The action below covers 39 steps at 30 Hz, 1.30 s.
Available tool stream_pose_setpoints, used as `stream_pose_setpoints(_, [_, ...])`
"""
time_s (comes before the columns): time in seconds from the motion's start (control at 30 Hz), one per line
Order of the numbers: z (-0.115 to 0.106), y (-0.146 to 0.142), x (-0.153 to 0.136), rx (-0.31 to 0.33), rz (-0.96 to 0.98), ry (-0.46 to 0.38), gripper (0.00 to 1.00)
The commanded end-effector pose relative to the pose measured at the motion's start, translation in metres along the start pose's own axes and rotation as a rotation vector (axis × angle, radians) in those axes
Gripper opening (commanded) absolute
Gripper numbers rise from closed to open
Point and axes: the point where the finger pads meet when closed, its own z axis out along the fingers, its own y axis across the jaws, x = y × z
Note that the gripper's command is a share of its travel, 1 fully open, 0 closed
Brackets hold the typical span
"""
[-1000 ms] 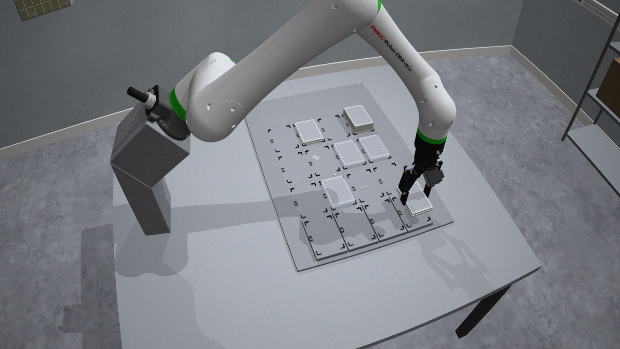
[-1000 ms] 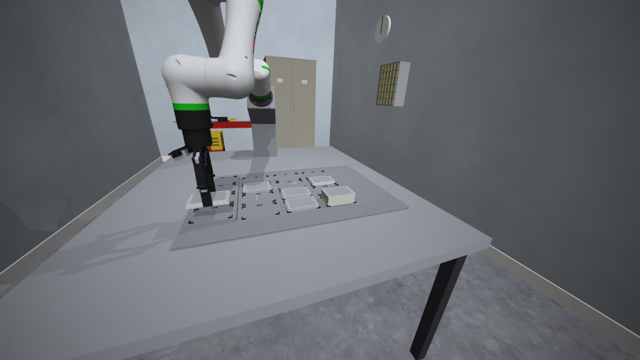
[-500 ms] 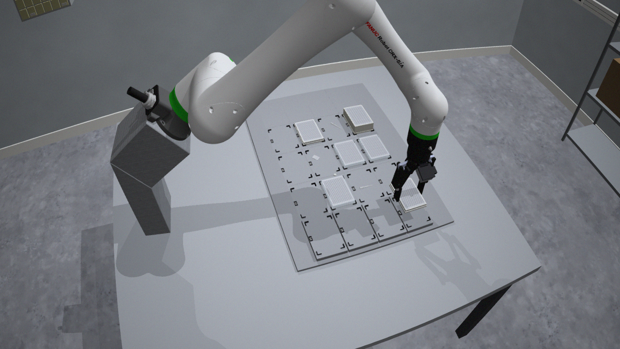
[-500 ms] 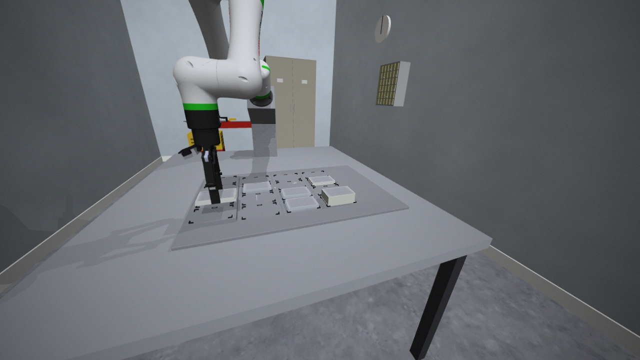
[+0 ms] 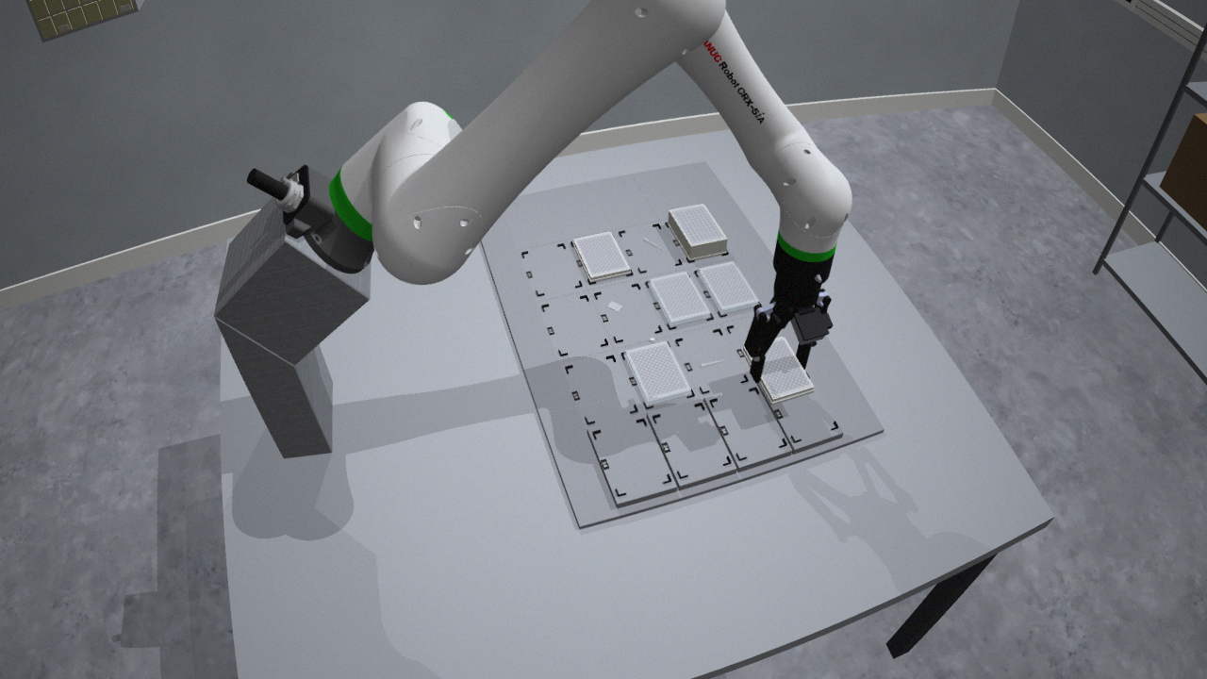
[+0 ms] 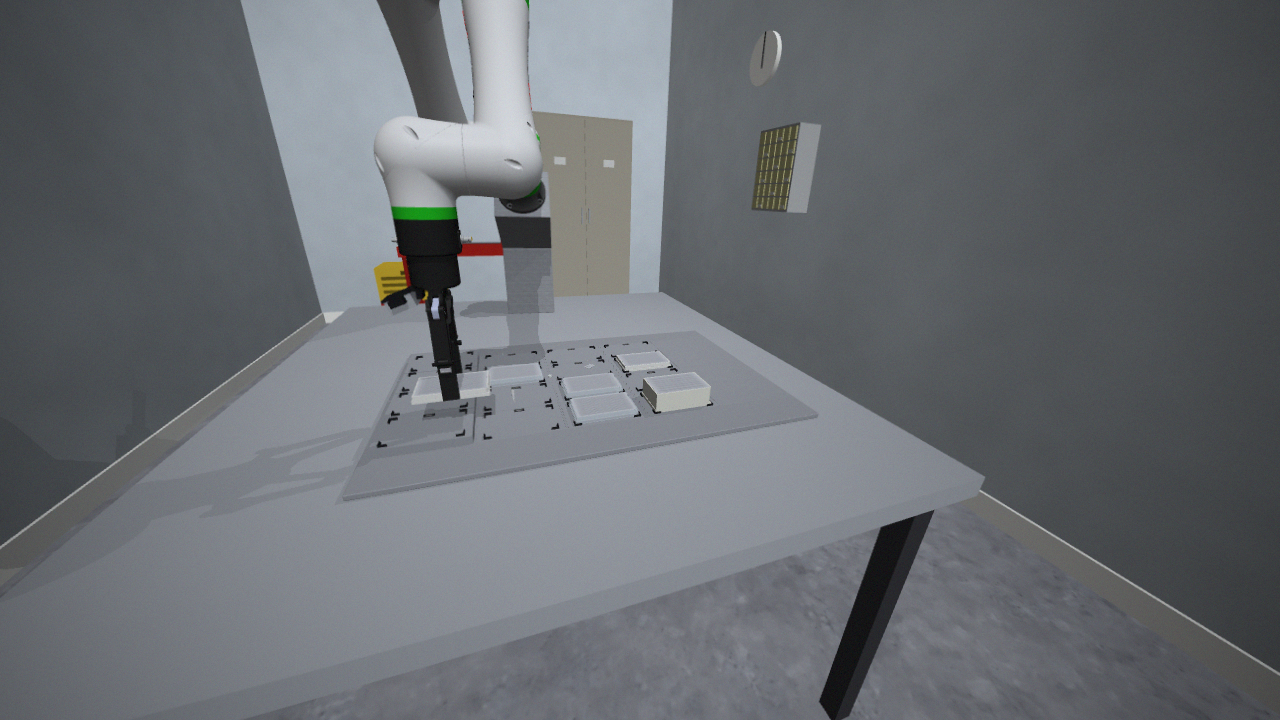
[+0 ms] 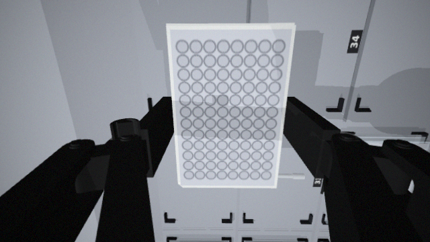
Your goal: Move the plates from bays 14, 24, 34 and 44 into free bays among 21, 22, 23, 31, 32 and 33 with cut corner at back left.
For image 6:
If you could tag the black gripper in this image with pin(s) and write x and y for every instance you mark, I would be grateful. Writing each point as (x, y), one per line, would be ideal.
(433, 275)

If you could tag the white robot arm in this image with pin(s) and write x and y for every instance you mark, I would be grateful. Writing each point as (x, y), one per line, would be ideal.
(427, 164)

